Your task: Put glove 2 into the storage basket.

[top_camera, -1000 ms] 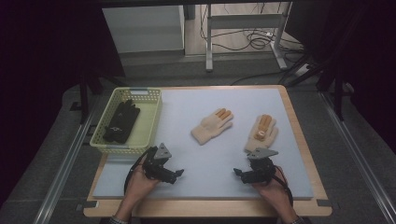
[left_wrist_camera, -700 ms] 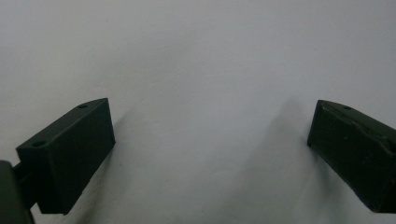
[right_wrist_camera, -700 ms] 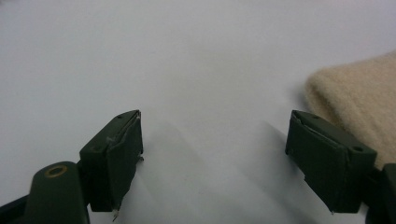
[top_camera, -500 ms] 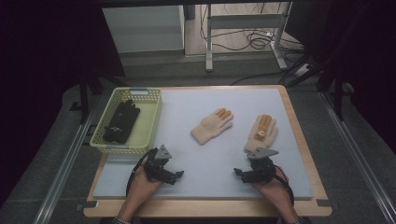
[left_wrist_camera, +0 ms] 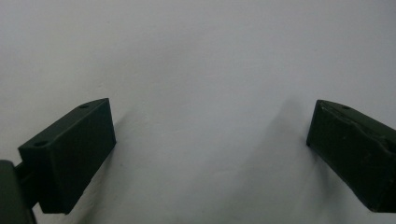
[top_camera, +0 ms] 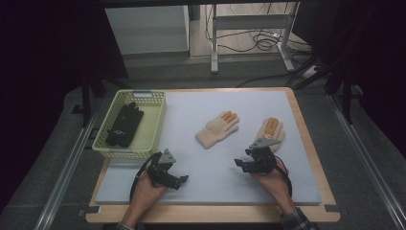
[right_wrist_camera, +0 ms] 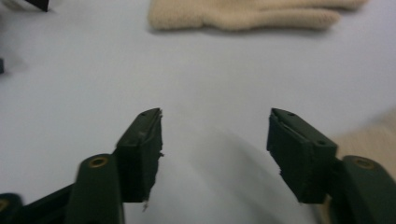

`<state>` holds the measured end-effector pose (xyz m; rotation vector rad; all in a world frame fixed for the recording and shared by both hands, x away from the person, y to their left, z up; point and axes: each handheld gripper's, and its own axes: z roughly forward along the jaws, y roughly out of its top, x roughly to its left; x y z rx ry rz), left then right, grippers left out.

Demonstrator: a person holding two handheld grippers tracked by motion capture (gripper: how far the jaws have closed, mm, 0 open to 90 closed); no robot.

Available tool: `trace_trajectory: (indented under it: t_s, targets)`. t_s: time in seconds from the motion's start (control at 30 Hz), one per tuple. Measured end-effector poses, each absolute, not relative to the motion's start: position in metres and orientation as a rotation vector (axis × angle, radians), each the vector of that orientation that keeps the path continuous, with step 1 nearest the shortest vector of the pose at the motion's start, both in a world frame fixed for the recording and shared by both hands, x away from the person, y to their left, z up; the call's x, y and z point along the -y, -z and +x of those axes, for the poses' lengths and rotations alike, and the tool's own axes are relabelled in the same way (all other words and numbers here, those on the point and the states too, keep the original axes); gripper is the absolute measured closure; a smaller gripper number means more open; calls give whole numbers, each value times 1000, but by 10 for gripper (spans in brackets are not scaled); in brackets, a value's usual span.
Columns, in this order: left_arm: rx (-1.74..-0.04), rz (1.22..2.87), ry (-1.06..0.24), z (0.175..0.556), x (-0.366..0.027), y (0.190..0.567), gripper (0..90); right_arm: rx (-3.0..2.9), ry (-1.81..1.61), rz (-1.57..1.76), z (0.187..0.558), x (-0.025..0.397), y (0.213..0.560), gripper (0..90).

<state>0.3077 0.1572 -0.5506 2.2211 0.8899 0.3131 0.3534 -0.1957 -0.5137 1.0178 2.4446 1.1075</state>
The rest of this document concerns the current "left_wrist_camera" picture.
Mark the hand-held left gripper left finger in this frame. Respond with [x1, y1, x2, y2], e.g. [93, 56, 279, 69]
[17, 98, 117, 216]

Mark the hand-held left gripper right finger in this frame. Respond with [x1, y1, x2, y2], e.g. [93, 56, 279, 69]
[305, 99, 396, 214]

